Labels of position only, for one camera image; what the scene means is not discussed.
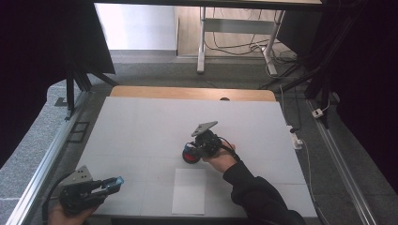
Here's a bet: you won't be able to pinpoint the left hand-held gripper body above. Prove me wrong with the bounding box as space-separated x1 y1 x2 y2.
58 165 106 217

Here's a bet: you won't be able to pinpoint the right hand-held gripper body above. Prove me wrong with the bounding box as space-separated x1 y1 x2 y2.
191 121 224 158

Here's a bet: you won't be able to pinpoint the round red ink pad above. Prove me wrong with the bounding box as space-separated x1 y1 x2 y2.
181 149 202 165

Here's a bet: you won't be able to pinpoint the blue stamp cap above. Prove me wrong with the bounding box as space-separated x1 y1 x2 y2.
106 175 126 191

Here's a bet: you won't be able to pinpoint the white paper sheet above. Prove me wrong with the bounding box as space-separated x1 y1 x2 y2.
171 168 208 216

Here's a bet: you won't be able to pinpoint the person's right hand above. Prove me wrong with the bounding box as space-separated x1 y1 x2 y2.
202 139 240 174

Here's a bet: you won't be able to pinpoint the person's left hand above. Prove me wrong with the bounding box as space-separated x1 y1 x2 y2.
48 202 97 225

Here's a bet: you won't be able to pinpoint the white table mat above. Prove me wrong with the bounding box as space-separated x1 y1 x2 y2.
74 96 317 218

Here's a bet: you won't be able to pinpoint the white power strip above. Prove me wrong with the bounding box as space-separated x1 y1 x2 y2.
285 125 304 151

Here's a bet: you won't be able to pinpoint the black tripod stand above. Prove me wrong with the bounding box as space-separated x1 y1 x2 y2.
54 67 119 122

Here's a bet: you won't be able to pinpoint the black metal stand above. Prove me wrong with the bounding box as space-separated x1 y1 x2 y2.
258 0 368 129

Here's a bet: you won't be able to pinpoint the black curtain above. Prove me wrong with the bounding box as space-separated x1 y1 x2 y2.
313 0 398 190
0 0 116 168

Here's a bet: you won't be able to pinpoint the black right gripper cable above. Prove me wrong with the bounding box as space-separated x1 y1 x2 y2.
218 136 241 163

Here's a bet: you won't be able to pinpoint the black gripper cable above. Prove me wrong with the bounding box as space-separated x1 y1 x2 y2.
41 173 73 223
218 136 241 163

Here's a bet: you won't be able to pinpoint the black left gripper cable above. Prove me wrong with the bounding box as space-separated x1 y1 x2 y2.
41 173 73 223

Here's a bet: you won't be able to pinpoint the aluminium rail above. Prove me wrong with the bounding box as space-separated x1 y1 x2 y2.
305 98 379 225
6 90 92 225

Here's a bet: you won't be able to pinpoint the black rectangular floor bracket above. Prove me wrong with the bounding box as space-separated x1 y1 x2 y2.
68 121 91 144

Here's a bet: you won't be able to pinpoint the black floor cables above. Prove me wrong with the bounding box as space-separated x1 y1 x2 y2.
205 7 299 65

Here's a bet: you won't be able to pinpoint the white cable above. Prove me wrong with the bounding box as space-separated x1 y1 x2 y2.
300 140 330 225

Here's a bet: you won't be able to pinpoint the white desk frame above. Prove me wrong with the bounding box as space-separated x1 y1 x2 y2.
196 6 286 77

